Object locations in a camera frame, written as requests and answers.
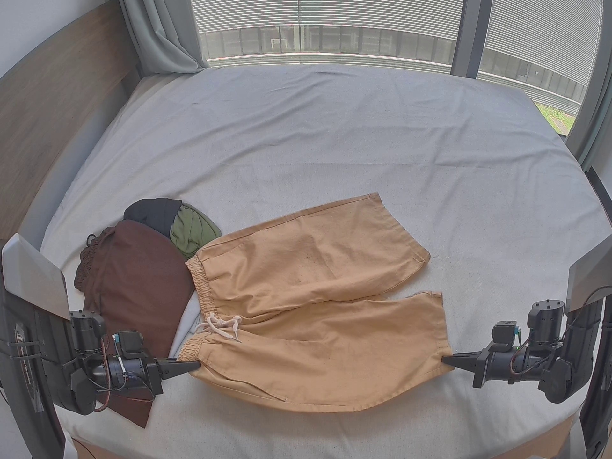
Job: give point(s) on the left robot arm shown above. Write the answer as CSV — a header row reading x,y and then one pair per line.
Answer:
x,y
33,280

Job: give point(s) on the green garment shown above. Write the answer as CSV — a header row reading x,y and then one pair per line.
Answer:
x,y
193,230

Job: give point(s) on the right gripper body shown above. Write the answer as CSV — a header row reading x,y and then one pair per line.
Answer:
x,y
499,366

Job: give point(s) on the brown shorts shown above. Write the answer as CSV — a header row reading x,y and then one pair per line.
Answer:
x,y
138,275

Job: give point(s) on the black garment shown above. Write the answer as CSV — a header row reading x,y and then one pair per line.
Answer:
x,y
148,213

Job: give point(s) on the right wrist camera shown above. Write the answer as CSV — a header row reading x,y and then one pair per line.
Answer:
x,y
505,335

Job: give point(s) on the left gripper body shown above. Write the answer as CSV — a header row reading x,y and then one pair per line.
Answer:
x,y
134,373

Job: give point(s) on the tan shorts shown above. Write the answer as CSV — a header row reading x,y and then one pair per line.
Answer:
x,y
311,266

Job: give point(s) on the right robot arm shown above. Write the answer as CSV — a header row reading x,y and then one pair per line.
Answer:
x,y
545,321

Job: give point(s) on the grey-green curtain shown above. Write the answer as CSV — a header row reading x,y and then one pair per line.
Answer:
x,y
595,89
158,26

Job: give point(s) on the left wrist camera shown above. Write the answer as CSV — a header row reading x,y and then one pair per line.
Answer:
x,y
128,344

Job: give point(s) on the window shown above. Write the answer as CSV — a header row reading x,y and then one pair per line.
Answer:
x,y
334,7

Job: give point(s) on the bed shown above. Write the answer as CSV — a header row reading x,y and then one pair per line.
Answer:
x,y
311,136

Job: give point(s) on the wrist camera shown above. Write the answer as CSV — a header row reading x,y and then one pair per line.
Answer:
x,y
128,344
505,335

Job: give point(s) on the white garment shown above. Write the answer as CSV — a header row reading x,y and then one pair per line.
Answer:
x,y
189,318

